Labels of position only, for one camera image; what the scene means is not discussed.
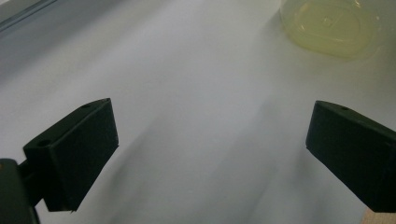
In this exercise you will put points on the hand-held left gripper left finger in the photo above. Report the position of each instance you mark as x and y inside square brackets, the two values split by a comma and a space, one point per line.
[74, 155]

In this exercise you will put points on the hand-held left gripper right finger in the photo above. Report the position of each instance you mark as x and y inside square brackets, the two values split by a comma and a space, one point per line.
[355, 155]

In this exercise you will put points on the yellow-green round plastic bowl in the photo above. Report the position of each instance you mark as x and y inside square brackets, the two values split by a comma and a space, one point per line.
[330, 28]

